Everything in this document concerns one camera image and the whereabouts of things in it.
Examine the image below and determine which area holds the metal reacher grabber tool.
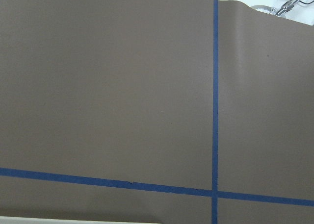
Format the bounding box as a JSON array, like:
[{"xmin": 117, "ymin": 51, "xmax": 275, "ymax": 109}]
[{"xmin": 250, "ymin": 0, "xmax": 312, "ymax": 17}]

